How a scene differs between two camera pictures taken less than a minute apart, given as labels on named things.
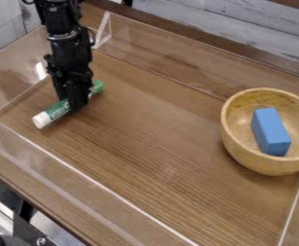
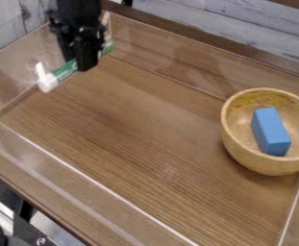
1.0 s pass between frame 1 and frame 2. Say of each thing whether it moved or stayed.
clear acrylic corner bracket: stayed
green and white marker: moved
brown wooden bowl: stayed
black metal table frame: stayed
